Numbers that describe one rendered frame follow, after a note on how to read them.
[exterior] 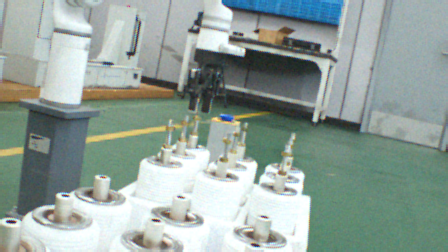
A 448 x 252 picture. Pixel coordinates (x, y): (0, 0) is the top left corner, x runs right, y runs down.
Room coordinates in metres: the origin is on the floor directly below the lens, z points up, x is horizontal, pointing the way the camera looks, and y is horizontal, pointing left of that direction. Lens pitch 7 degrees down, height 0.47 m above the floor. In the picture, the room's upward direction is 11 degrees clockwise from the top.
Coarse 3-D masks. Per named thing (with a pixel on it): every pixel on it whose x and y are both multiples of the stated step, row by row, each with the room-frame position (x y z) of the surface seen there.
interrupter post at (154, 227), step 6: (150, 222) 0.54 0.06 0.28; (156, 222) 0.55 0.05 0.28; (162, 222) 0.55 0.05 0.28; (150, 228) 0.54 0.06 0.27; (156, 228) 0.54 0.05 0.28; (162, 228) 0.55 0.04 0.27; (144, 234) 0.55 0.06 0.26; (150, 234) 0.54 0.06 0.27; (156, 234) 0.54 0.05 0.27; (162, 234) 0.55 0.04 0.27; (144, 240) 0.55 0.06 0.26; (150, 240) 0.54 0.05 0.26; (156, 240) 0.54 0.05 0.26; (150, 246) 0.54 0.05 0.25; (156, 246) 0.55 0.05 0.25
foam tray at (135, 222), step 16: (128, 192) 0.98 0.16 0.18; (144, 208) 0.92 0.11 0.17; (240, 208) 1.02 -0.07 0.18; (304, 208) 1.12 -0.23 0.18; (208, 224) 0.90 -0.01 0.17; (224, 224) 0.90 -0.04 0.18; (240, 224) 0.92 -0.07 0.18; (304, 224) 0.99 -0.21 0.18; (208, 240) 0.90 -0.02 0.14; (288, 240) 0.88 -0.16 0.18; (304, 240) 0.89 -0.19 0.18
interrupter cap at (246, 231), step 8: (240, 232) 0.65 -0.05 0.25; (248, 232) 0.66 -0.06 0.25; (272, 232) 0.68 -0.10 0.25; (240, 240) 0.63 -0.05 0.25; (248, 240) 0.62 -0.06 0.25; (256, 240) 0.63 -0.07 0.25; (264, 240) 0.64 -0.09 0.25; (272, 240) 0.65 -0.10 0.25; (280, 240) 0.65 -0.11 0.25; (272, 248) 0.62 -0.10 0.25
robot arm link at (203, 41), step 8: (200, 32) 1.21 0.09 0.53; (208, 32) 1.20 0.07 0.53; (216, 32) 1.20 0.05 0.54; (224, 32) 1.21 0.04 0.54; (200, 40) 1.20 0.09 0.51; (208, 40) 1.19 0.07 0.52; (216, 40) 1.19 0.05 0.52; (224, 40) 1.21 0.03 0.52; (200, 48) 1.20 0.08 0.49; (208, 48) 1.19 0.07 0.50; (216, 48) 1.20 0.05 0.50; (224, 48) 1.17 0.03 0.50; (232, 48) 1.17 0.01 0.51; (240, 48) 1.21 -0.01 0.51
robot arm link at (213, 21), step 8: (208, 0) 1.20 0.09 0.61; (216, 0) 1.19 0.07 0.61; (208, 8) 1.20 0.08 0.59; (216, 8) 1.19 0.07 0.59; (224, 8) 1.20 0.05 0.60; (208, 16) 1.20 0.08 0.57; (216, 16) 1.20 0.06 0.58; (224, 16) 1.20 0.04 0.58; (208, 24) 1.20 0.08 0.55; (216, 24) 1.19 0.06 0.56; (224, 24) 1.20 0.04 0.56
